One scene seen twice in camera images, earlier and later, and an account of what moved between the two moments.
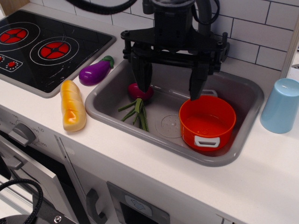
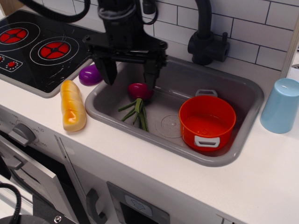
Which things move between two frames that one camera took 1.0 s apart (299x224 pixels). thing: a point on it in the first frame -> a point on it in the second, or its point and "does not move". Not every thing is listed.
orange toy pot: (206, 122) does not move
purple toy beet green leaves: (138, 108) does not move
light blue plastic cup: (279, 114) does not move
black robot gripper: (174, 39) -> (124, 36)
